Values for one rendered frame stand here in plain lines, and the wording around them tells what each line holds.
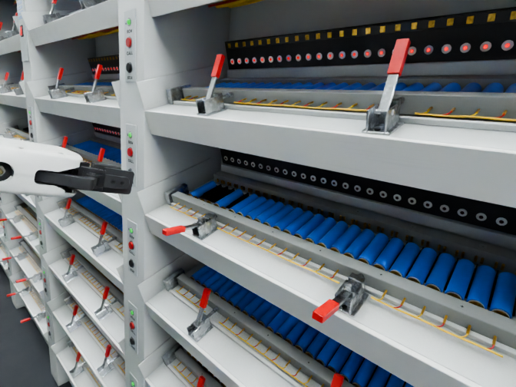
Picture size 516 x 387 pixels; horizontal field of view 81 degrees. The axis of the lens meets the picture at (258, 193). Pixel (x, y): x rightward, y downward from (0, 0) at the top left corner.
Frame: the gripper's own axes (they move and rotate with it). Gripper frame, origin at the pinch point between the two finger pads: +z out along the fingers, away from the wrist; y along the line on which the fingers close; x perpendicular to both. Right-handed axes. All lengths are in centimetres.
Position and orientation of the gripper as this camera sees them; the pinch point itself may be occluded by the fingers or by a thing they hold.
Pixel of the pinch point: (110, 178)
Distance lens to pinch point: 46.0
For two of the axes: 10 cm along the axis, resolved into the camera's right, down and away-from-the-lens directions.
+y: -7.4, -2.3, 6.3
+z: 6.3, 0.8, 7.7
